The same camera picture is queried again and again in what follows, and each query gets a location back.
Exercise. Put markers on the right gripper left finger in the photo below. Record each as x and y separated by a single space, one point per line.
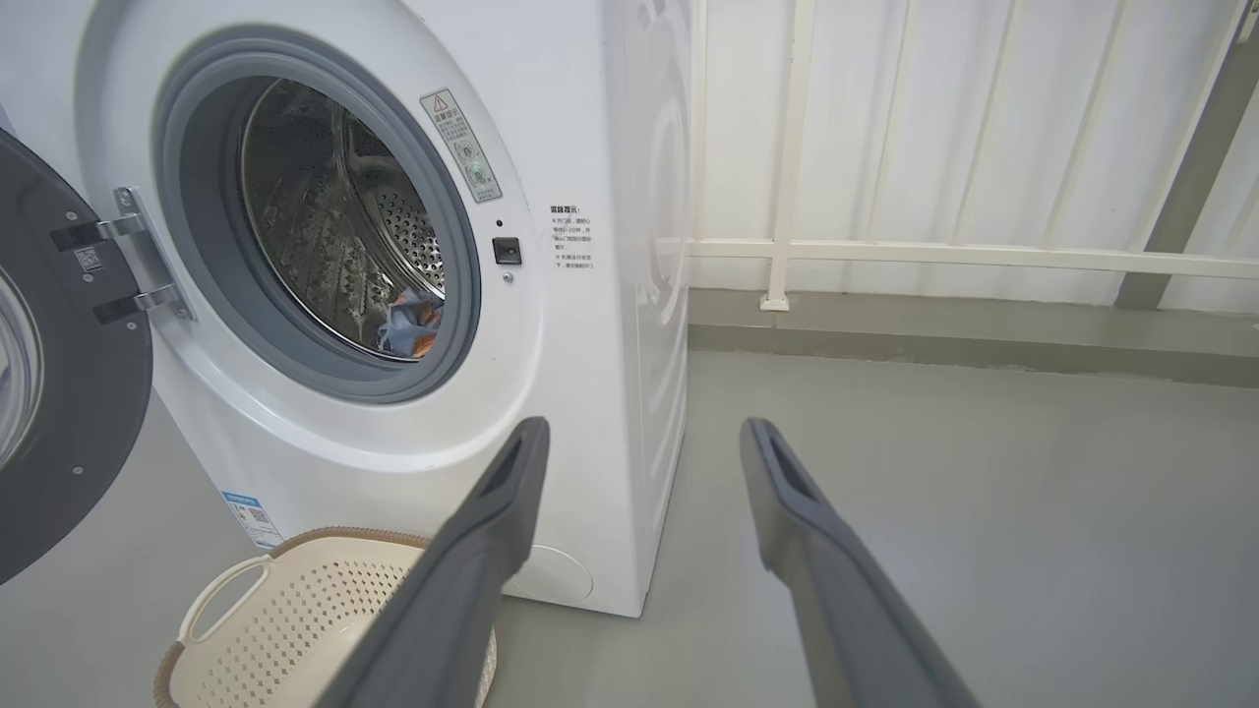
462 590

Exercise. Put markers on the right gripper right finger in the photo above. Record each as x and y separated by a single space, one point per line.
846 610

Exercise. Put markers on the blue cartoon print garment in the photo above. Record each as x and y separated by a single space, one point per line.
408 324

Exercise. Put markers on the black round glass door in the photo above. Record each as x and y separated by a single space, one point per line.
79 393

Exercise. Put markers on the cream perforated laundry basket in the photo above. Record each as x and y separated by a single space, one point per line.
285 619

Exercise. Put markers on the white front-load washing machine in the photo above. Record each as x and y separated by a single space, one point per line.
570 393

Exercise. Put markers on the black door latch socket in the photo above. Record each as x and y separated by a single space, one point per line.
507 251

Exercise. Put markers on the metal door hinge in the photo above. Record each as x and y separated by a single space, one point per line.
148 256

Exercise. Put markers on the grey rubber door seal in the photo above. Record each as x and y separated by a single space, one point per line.
202 197

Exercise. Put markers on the round white filter cover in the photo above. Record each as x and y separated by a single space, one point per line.
556 575

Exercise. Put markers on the blue energy label sticker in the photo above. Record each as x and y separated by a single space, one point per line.
251 519

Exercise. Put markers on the white metal railing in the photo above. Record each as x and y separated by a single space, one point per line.
885 254

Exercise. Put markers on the steel washer drum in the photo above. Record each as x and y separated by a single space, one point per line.
315 226

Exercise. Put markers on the grey warning sticker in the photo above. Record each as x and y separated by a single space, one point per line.
460 146

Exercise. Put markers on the grey steel post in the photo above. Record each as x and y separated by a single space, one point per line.
1180 197

